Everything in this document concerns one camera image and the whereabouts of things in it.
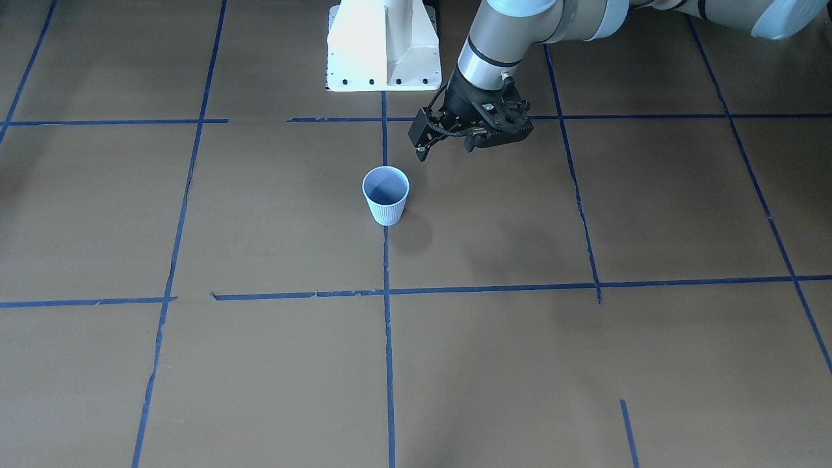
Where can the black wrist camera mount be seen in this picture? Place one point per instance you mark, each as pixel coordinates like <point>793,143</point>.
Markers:
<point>503,114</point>

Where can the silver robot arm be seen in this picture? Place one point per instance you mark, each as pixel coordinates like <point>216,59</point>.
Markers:
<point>503,31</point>

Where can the white pedestal column base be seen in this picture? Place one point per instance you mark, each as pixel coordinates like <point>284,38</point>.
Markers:
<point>382,46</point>

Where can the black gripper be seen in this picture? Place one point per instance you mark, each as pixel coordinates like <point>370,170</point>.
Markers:
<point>459,99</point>

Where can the blue ribbed plastic cup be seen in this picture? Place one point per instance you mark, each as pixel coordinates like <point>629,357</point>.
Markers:
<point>386,191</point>

